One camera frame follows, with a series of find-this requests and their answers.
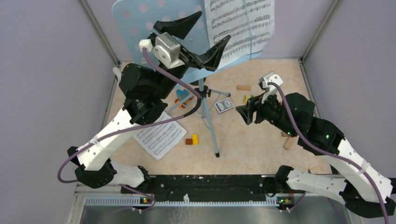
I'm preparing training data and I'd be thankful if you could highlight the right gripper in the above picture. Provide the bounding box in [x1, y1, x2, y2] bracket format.
[236, 88, 298, 138]

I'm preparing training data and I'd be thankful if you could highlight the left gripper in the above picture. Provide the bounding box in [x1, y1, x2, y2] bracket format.
[152, 11, 230, 99]

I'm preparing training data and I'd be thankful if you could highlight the light blue music stand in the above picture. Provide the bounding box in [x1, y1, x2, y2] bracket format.
[111, 0, 263, 158]

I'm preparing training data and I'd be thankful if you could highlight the sheet music page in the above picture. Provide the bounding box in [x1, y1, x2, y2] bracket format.
[133, 121, 187, 160]
[204, 0, 275, 69]

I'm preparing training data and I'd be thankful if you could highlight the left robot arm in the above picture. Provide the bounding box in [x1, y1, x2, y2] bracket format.
[67, 11, 231, 193]

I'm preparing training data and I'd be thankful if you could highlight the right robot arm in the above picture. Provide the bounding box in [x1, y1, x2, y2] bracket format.
[236, 93, 396, 218]

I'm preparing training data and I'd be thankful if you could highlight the yellow owl toy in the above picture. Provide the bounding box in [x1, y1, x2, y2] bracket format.
[243, 95, 254, 104]

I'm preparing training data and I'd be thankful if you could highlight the blue playing card deck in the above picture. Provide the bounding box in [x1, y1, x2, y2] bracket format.
[214, 98, 234, 114]

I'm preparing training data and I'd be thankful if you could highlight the light wooden block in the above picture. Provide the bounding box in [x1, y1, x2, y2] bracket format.
[236, 85, 252, 91]

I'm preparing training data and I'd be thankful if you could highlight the blue toy train block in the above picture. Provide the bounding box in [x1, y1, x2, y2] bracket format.
[175, 89, 194, 108]

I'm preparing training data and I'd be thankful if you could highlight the tan wooden block right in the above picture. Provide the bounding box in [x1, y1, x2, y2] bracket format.
[283, 137, 298, 150]

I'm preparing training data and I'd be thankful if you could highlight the yellow wooden block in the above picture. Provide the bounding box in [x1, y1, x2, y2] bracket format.
[192, 134, 199, 145]

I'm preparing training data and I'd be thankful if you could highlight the brown wooden cylinder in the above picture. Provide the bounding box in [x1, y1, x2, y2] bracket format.
[185, 138, 193, 145]

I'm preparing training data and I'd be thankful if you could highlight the white microphone on stand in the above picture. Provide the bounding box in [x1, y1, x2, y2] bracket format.
[113, 67, 122, 82]

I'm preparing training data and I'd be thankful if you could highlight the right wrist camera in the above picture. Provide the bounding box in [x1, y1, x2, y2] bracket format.
[258, 71, 284, 104]

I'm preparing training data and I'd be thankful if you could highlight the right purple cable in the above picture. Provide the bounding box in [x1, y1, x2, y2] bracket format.
[267, 82, 390, 224]

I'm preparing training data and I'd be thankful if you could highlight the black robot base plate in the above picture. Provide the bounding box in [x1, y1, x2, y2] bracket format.
[120, 175, 305, 203]

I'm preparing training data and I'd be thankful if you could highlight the aluminium frame rail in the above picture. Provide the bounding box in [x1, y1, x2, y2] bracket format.
[66, 0, 124, 224]

